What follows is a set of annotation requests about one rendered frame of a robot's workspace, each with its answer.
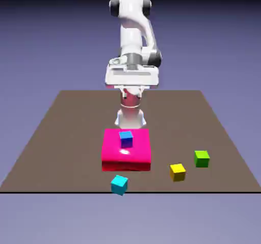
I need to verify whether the small cyan cube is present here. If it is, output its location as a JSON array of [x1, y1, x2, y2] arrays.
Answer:
[[110, 175, 129, 197]]

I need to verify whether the small green cube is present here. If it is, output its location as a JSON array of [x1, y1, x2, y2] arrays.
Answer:
[[194, 150, 211, 168]]

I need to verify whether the small yellow cube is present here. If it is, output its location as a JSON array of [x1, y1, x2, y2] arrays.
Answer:
[[169, 163, 187, 182]]

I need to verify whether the large pink box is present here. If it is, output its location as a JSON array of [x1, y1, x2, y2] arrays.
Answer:
[[101, 128, 152, 172]]

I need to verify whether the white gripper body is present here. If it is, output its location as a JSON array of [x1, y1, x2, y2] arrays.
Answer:
[[105, 63, 160, 90]]

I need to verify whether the small blue cube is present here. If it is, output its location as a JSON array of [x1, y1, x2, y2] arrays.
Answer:
[[119, 131, 134, 149]]

